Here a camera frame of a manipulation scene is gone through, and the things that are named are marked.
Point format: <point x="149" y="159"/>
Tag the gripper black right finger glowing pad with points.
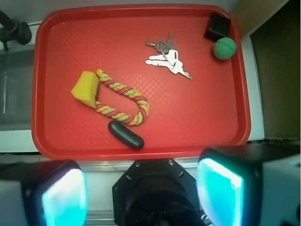
<point x="256" y="184"/>

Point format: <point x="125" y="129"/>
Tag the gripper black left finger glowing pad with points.
<point x="47" y="193"/>

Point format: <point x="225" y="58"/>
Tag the silver key bunch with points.
<point x="167" y="57"/>

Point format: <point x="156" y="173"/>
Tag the dark green toy cucumber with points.
<point x="125" y="135"/>

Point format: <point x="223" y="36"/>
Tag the yellow sponge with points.
<point x="86" y="88"/>

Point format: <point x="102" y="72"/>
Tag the red plastic tray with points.
<point x="134" y="82"/>

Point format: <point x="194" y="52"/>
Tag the grey sink basin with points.
<point x="16" y="76"/>

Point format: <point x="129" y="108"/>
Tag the green ball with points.
<point x="224" y="48"/>

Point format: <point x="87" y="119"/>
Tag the black cube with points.
<point x="218" y="27"/>

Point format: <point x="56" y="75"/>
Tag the grey faucet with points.
<point x="13" y="30"/>

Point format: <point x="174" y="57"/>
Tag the multicolour rope toy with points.
<point x="134" y="108"/>

